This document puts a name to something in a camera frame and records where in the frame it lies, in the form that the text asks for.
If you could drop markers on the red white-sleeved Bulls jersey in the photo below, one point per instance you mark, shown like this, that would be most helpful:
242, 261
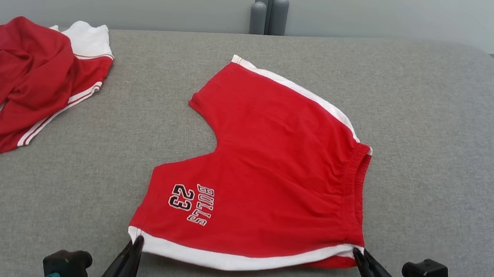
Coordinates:
13, 81

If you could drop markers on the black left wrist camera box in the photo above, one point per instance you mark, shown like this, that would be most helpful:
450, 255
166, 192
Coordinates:
68, 266

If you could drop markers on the red Bulls 23 shorts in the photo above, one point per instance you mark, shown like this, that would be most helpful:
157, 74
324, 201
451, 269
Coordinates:
273, 162

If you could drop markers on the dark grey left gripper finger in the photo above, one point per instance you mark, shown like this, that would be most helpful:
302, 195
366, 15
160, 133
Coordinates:
134, 274
117, 271

